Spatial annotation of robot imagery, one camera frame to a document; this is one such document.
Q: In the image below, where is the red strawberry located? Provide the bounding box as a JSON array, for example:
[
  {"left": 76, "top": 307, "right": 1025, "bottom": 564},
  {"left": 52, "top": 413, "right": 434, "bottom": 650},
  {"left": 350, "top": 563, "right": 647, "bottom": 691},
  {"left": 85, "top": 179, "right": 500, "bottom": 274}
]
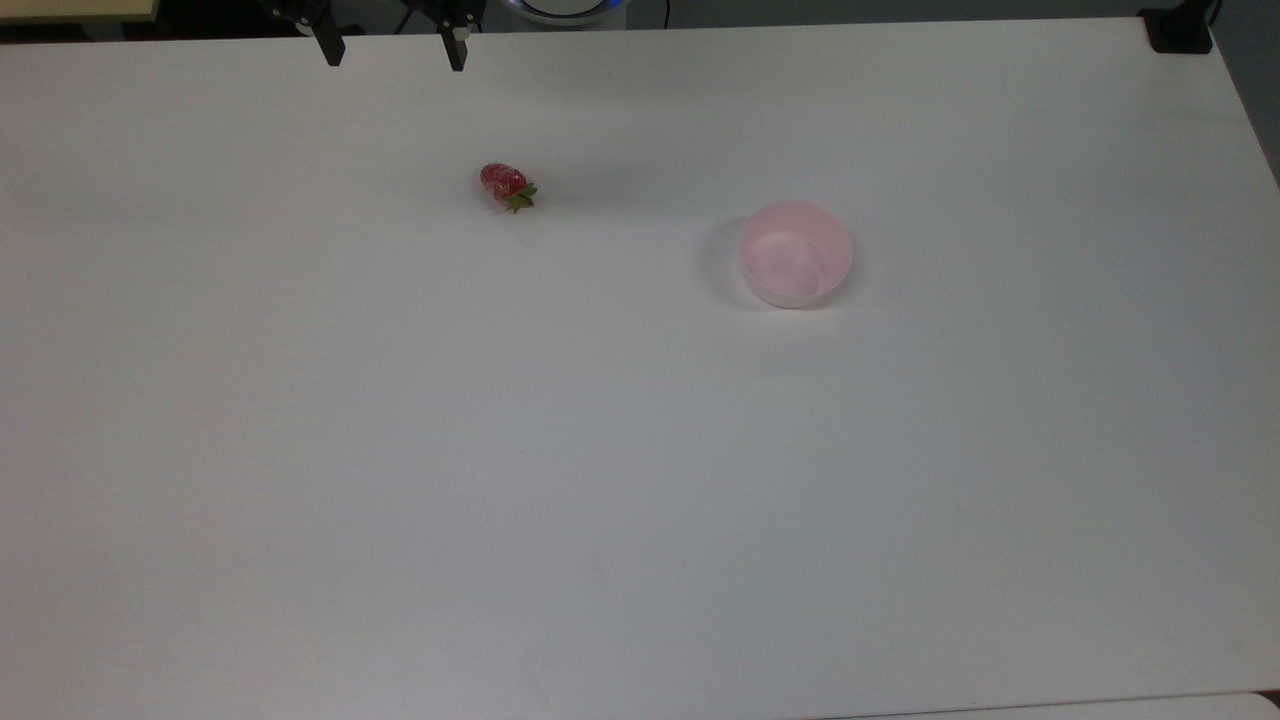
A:
[{"left": 480, "top": 163, "right": 539, "bottom": 214}]

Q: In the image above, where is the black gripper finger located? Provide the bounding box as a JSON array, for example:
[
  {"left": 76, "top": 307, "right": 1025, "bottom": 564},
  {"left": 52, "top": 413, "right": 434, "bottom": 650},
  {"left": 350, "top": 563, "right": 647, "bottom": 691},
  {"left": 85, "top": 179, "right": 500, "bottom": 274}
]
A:
[
  {"left": 262, "top": 0, "right": 347, "bottom": 68},
  {"left": 404, "top": 0, "right": 489, "bottom": 73}
]

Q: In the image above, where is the beige table board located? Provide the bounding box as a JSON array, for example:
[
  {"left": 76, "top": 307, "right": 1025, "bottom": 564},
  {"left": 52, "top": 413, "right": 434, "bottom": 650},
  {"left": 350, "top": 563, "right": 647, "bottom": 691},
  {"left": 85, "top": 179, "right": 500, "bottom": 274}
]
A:
[{"left": 0, "top": 0, "right": 161, "bottom": 26}]

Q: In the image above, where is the pink plastic bowl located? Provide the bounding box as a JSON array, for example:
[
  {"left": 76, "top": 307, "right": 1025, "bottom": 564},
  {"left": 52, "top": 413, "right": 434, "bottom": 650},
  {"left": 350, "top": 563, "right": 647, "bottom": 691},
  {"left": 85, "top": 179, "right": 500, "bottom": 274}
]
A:
[{"left": 739, "top": 201, "right": 855, "bottom": 310}]

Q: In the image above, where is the black table clamp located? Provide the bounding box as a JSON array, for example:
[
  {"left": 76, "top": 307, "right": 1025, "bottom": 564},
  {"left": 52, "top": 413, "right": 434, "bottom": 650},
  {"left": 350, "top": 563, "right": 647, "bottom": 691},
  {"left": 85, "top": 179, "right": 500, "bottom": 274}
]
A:
[{"left": 1138, "top": 0, "right": 1223, "bottom": 55}]

